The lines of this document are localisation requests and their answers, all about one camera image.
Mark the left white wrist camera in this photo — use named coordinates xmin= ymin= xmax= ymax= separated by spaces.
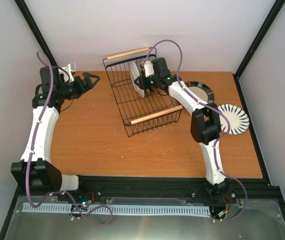
xmin=58 ymin=62 xmax=76 ymax=83

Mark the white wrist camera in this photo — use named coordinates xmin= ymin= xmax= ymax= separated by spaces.
xmin=143 ymin=60 xmax=155 ymax=78
xmin=58 ymin=62 xmax=76 ymax=83

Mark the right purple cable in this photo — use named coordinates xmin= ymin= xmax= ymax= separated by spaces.
xmin=142 ymin=39 xmax=248 ymax=223

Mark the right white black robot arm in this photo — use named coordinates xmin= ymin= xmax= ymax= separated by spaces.
xmin=129 ymin=57 xmax=228 ymax=201

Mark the black frame post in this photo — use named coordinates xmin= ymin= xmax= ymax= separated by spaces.
xmin=14 ymin=0 xmax=58 ymax=67
xmin=234 ymin=0 xmax=285 ymax=77

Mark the black rimmed beige plate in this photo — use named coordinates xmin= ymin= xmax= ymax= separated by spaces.
xmin=185 ymin=81 xmax=215 ymax=104

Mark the red and teal flower plate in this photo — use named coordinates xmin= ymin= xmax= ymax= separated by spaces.
xmin=129 ymin=61 xmax=145 ymax=98

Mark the green striped rim plate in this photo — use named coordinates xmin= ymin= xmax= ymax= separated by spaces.
xmin=218 ymin=103 xmax=250 ymax=135

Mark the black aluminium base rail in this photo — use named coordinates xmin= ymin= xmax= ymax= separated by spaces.
xmin=17 ymin=174 xmax=282 ymax=206

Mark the black wire dish rack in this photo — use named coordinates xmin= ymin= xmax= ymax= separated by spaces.
xmin=102 ymin=47 xmax=183 ymax=137

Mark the light blue slotted cable duct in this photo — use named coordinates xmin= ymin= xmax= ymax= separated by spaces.
xmin=21 ymin=202 xmax=211 ymax=218

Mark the right black frame post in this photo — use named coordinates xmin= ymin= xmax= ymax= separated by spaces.
xmin=234 ymin=0 xmax=285 ymax=77

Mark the left black frame post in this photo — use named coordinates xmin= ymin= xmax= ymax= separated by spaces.
xmin=14 ymin=0 xmax=58 ymax=67

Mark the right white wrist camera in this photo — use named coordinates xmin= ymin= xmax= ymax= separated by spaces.
xmin=143 ymin=60 xmax=155 ymax=78

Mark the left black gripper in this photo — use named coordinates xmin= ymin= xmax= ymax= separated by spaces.
xmin=57 ymin=72 xmax=100 ymax=100

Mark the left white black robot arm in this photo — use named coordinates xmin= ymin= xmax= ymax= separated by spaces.
xmin=10 ymin=64 xmax=100 ymax=202

